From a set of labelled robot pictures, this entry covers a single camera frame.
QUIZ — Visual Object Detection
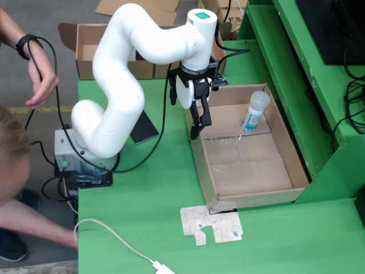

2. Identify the printed brown cardboard box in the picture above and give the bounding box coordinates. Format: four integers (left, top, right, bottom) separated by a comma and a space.
199, 0, 249, 39

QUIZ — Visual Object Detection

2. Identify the scribbled flat cardboard piece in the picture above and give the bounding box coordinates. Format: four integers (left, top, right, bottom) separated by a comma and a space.
179, 205, 244, 247

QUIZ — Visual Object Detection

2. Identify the black monitor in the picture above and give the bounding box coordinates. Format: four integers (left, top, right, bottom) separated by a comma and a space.
296, 0, 365, 66

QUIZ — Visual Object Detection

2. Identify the bystander head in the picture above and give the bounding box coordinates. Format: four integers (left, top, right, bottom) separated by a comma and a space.
0, 105, 32, 206

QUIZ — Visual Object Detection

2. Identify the white bottle with teal label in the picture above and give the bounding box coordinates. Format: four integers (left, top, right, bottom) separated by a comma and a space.
241, 90, 271, 134

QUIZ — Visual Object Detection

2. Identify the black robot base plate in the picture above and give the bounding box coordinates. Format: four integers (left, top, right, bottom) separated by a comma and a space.
54, 154, 120, 190

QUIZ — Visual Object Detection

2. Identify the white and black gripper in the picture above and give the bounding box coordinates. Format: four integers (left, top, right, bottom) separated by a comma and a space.
167, 66, 214, 140

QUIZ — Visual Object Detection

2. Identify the black tablet device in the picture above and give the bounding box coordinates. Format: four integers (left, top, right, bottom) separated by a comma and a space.
130, 110, 159, 145

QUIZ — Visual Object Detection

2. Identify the bystander bare forearm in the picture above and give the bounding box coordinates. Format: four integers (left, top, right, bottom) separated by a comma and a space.
0, 199, 79, 249

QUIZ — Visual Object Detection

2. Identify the tangle of black cables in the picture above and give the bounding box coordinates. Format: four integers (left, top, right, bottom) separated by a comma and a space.
332, 42, 365, 143

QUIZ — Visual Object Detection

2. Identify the bystander hand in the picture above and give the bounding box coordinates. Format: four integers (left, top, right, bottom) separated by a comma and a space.
25, 51, 60, 111

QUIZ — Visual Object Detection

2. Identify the shallow cardboard tray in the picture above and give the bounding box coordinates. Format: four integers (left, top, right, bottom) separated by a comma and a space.
184, 83, 310, 211

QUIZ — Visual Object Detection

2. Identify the thin black cable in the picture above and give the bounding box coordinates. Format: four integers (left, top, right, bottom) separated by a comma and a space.
222, 0, 248, 22

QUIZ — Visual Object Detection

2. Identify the white cable with plug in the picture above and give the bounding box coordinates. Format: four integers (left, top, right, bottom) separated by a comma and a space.
67, 182, 176, 274

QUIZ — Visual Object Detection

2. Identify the black camera cable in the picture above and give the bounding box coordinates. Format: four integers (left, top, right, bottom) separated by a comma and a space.
213, 19, 250, 63

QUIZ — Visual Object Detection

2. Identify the green metal shelf unit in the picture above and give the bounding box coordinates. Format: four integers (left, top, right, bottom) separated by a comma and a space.
238, 0, 365, 205

